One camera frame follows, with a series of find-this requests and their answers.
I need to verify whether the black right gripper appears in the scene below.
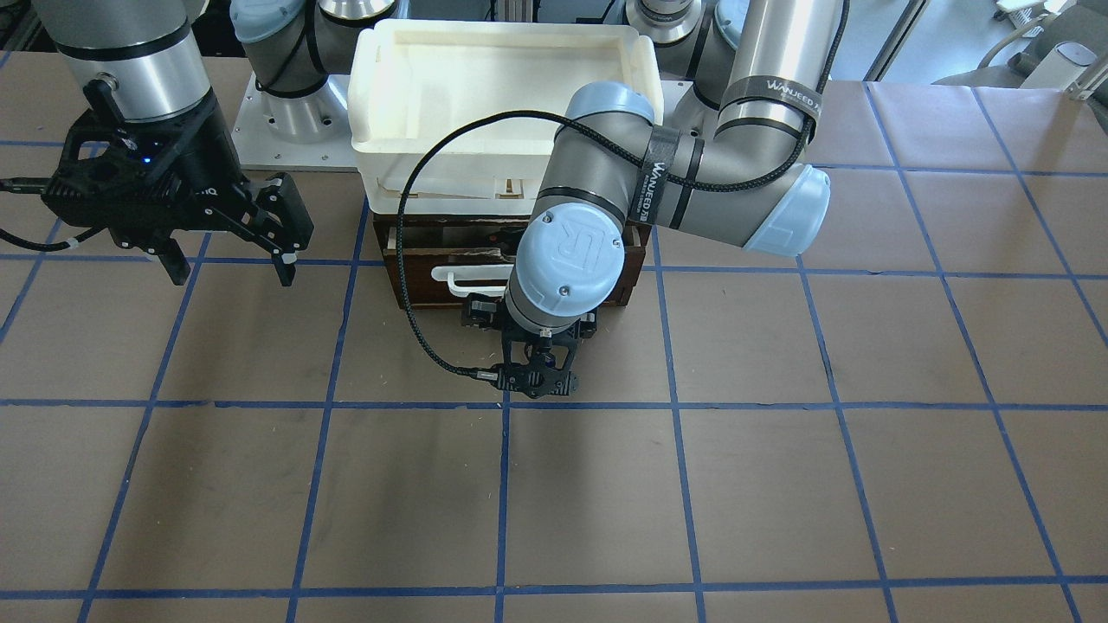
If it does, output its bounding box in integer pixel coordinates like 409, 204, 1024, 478
42, 82, 315, 286

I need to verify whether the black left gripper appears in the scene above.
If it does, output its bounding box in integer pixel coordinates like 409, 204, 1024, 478
461, 294, 598, 399

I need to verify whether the white drawer handle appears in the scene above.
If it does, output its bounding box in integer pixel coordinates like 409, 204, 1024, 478
430, 264, 514, 302

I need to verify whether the light wooden drawer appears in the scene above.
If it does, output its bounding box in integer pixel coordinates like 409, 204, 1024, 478
388, 223, 650, 310

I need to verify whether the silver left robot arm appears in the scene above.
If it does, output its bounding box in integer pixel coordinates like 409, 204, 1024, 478
454, 1, 848, 398

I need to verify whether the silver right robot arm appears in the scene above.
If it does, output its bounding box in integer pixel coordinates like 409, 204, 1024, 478
33, 1, 312, 286

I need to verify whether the dark brown wooden cabinet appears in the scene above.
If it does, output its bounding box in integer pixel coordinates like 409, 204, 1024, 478
370, 211, 652, 263

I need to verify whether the white plastic tray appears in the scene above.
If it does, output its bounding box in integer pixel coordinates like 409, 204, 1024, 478
348, 19, 665, 217

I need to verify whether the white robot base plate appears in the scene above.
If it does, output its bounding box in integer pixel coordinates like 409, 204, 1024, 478
232, 71, 728, 174

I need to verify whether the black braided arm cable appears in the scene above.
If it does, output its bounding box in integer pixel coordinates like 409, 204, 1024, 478
396, 17, 847, 382

